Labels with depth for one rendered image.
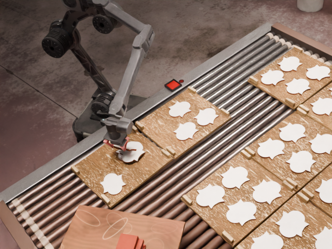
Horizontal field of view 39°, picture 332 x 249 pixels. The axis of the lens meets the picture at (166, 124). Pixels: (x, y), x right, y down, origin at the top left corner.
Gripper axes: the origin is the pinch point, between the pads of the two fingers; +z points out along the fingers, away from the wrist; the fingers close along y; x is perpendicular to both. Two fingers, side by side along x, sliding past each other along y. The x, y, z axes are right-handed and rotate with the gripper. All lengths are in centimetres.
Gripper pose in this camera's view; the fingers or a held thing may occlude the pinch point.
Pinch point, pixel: (118, 147)
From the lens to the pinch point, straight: 234.6
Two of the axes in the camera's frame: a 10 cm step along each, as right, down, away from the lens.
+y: -9.0, -2.2, 3.7
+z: 1.3, 6.8, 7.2
